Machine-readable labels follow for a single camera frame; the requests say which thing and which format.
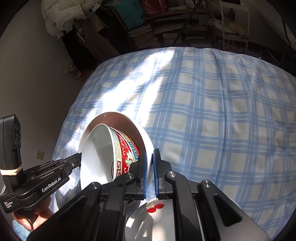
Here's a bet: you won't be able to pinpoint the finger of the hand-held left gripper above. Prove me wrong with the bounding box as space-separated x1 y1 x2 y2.
60 152 82 169

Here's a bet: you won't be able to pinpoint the white hanging duvet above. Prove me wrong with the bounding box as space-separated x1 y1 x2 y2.
281 14 296 51

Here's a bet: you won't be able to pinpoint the blue plaid tablecloth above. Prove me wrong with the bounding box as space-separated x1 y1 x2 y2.
52 46 296 241

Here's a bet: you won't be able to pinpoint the white bowl with cat print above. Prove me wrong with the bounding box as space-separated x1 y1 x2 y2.
78 112 154 188

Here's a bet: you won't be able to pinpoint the wooden shelf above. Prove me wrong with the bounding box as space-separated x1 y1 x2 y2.
109 0 218 49

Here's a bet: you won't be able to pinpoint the teal bag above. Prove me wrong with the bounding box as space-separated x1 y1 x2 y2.
113 0 146 29

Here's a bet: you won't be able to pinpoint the dark metal pole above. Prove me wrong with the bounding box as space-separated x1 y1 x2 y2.
172 0 204 47

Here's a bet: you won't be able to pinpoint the person's left hand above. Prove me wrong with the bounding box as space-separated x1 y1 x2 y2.
13 192 56 232

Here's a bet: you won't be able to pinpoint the red patterned bag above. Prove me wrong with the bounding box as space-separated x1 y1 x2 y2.
141 0 168 14

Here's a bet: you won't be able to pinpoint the beige trousers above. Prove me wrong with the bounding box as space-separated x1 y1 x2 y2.
76 14 121 63

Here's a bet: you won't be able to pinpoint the white plastic bags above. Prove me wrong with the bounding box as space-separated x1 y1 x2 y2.
41 0 102 37

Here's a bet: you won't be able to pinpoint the stack of books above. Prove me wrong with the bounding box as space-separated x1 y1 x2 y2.
127 22 162 49

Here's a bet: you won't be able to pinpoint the white trolley cart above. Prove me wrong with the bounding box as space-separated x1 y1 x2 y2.
209 0 251 55

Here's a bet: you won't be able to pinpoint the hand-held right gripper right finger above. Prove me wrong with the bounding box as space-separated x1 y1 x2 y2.
153 148 271 241

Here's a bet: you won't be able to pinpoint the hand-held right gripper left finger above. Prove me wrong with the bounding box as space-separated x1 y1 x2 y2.
26 153 148 241

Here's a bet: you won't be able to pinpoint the white cherry print plate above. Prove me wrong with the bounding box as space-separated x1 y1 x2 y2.
125 183 243 241

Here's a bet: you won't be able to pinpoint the black trousers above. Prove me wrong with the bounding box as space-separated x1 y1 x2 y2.
61 30 97 70

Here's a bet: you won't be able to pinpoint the red patterned bowl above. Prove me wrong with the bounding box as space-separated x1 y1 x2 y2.
81 123 141 184

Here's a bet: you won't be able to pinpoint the clear plastic bag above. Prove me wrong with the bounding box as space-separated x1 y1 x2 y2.
65 59 93 80

